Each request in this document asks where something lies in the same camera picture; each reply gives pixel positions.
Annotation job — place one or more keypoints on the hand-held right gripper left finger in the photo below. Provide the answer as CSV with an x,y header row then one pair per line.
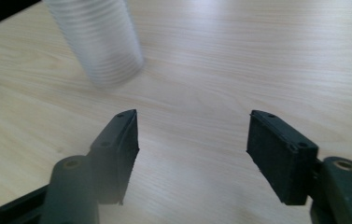
x,y
119,149

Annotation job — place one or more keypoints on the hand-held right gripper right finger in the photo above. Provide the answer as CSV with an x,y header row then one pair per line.
x,y
276,155

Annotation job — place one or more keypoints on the stack of clear plastic cups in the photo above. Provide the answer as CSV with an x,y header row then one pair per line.
x,y
99,40

